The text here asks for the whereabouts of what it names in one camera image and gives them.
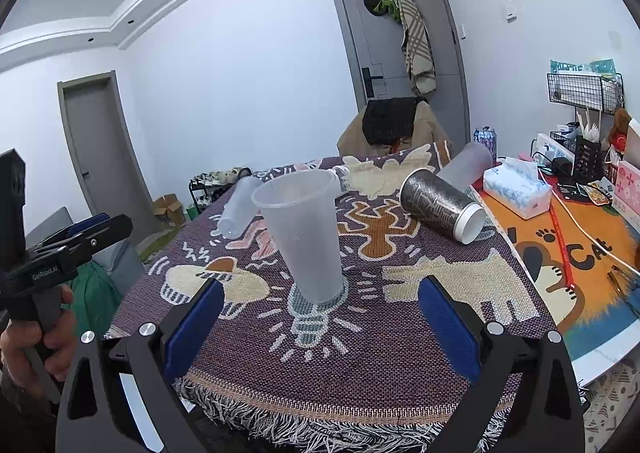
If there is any white cable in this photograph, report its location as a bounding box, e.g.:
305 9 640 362
537 167 640 279

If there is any black wire basket shelf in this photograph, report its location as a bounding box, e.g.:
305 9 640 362
547 72 625 114

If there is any grey door with hangings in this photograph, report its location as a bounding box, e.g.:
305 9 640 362
334 0 472 150

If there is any grey side door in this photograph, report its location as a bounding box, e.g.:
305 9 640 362
58 71 160 245

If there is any black shoe rack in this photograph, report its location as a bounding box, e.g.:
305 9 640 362
189 167 252 214

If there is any red ribbon strip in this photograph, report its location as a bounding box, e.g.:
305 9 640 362
549 204 576 289

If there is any frosted plastic cup far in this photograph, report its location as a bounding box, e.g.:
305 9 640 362
437 142 494 192

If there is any cardboard box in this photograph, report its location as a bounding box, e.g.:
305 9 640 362
153 193 186 227

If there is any orange cat print mat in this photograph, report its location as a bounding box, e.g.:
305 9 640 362
478 188 639 360

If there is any black mesh utensil holder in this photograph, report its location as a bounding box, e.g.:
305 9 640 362
573 136 603 184

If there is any tan chair with black clothes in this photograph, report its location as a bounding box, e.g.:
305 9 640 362
337 97 454 158

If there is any brown plush toy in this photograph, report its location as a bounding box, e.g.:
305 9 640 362
608 108 631 153

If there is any black patterned paper cup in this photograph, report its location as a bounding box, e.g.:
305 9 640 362
399 168 486 245

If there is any small frosted plastic cup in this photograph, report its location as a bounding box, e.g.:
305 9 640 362
217 176 262 239

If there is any tissue pack white blue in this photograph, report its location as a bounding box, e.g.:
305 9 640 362
483 158 552 220

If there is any pink floral box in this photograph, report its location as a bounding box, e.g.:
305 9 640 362
612 161 640 232

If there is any purple drink can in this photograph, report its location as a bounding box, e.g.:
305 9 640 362
473 126 498 163

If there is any purple patterned woven blanket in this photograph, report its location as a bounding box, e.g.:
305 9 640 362
108 142 554 452

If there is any person's left hand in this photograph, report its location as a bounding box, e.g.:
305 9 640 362
1 310 77 413

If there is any tall clear plastic cup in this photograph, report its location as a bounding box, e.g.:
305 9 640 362
252 169 343 303

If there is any white power strip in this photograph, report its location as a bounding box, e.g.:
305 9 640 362
532 134 575 166

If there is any plaid scarf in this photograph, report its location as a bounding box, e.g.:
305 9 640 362
394 0 437 97

